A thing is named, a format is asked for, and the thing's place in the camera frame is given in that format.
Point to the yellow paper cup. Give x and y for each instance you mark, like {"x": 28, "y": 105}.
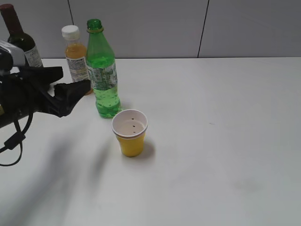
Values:
{"x": 129, "y": 127}

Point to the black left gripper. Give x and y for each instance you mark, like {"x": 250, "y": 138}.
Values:
{"x": 17, "y": 89}

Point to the dark red wine bottle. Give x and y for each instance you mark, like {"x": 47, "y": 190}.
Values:
{"x": 18, "y": 37}

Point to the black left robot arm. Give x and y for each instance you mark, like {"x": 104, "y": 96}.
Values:
{"x": 38, "y": 104}

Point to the green sprite bottle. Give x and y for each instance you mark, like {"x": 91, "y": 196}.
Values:
{"x": 102, "y": 72}

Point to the orange juice bottle white cap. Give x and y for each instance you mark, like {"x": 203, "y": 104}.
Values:
{"x": 75, "y": 53}

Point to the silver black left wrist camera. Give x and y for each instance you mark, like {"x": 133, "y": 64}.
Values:
{"x": 11, "y": 56}

